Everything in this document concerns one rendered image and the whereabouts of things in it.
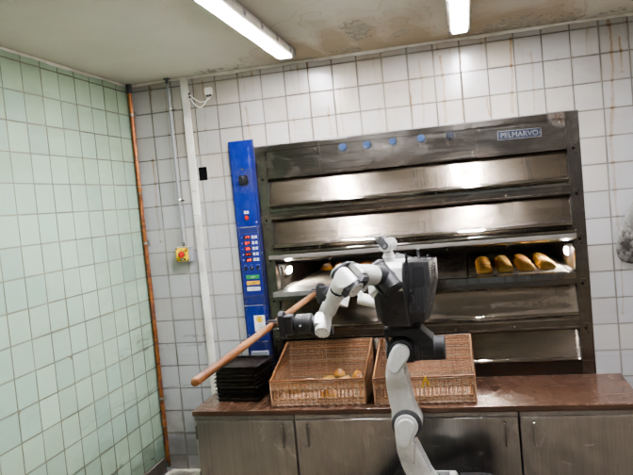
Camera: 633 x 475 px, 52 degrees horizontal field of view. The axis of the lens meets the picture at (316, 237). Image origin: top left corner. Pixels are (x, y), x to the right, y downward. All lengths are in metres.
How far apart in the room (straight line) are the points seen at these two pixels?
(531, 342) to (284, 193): 1.75
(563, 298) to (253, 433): 1.95
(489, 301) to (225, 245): 1.69
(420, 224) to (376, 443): 1.30
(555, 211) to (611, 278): 0.49
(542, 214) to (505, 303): 0.56
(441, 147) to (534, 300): 1.06
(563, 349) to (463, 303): 0.62
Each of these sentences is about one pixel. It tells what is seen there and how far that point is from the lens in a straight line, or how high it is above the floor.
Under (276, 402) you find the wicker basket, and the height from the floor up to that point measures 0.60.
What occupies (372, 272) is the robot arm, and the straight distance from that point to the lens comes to 2.77.
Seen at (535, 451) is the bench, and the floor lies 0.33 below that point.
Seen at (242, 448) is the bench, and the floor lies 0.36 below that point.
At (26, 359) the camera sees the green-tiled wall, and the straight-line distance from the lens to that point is 3.48.
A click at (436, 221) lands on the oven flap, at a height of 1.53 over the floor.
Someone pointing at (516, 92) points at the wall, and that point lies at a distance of 4.03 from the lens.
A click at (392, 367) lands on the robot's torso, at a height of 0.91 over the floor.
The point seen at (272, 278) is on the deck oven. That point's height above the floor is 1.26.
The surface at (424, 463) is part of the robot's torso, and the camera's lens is 3.33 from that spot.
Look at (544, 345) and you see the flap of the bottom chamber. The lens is 4.11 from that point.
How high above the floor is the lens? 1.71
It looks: 3 degrees down
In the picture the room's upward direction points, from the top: 5 degrees counter-clockwise
